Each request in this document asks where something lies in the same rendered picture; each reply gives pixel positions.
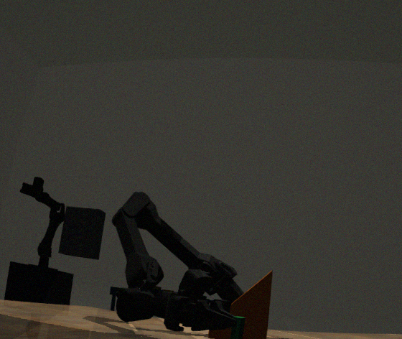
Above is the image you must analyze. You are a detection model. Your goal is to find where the green rectangular block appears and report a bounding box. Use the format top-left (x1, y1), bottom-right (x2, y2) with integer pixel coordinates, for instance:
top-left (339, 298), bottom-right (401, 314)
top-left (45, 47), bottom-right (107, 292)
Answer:
top-left (230, 317), bottom-right (245, 339)

